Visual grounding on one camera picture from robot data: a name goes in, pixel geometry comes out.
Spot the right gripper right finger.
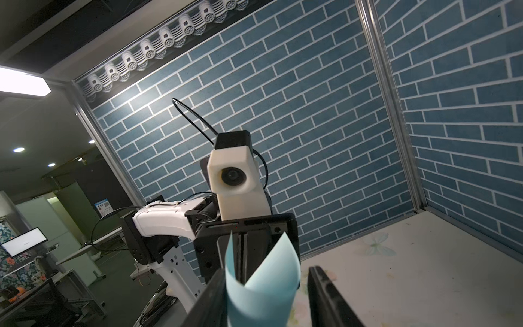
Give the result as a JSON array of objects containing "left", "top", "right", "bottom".
[{"left": 307, "top": 266, "right": 364, "bottom": 327}]

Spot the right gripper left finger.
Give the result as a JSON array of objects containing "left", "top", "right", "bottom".
[{"left": 181, "top": 268, "right": 227, "bottom": 327}]

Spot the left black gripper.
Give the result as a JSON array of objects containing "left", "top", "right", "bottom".
[{"left": 193, "top": 213, "right": 300, "bottom": 283}]

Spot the light blue square paper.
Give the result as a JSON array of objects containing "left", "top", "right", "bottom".
[{"left": 225, "top": 233, "right": 300, "bottom": 327}]

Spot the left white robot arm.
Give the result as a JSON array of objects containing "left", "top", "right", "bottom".
[{"left": 121, "top": 196, "right": 300, "bottom": 313}]

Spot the floral table mat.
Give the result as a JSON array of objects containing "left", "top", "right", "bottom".
[{"left": 302, "top": 211, "right": 522, "bottom": 326}]

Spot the computer monitor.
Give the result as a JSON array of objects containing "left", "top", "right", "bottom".
[{"left": 1, "top": 228, "right": 48, "bottom": 258}]

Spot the ceiling light panel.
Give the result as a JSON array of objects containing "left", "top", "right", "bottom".
[{"left": 1, "top": 66, "right": 51, "bottom": 97}]

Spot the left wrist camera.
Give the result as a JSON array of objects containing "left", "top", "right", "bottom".
[{"left": 207, "top": 130, "right": 271, "bottom": 221}]

